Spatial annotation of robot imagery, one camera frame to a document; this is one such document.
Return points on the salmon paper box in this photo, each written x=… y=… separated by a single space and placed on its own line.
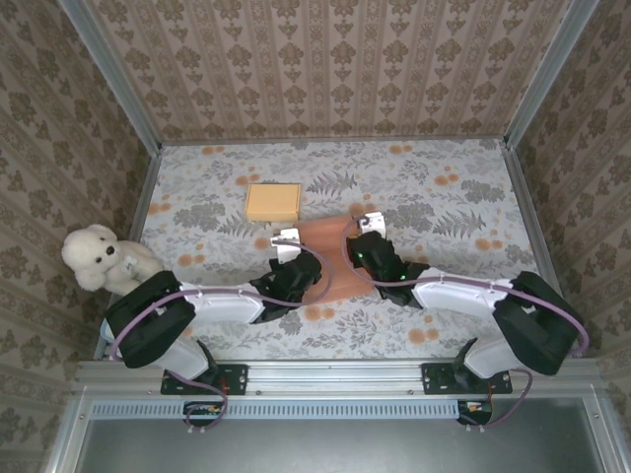
x=332 y=231

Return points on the yellow paper box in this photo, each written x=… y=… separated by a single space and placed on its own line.
x=273 y=202

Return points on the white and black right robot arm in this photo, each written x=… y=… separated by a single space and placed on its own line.
x=458 y=295

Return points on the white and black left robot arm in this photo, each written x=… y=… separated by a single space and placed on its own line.
x=222 y=305

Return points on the floral patterned table cover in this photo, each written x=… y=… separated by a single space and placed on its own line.
x=394 y=172

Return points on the grey metal panel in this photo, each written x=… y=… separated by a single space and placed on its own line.
x=335 y=448

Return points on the white plush teddy bear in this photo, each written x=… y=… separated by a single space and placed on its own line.
x=93 y=251

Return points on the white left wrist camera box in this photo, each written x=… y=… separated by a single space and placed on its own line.
x=286 y=246

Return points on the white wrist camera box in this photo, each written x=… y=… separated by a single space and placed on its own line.
x=372 y=224
x=286 y=246

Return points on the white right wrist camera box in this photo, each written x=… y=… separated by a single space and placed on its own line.
x=372 y=224

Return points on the aluminium mounting rail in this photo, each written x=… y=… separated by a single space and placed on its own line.
x=335 y=377

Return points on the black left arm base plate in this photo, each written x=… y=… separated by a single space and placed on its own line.
x=236 y=379

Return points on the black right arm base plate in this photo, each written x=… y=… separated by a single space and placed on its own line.
x=434 y=379

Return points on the aluminium table edge rail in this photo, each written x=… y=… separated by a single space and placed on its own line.
x=530 y=212
x=143 y=197

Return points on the aluminium frame post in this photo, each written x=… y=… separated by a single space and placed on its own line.
x=113 y=79
x=547 y=79

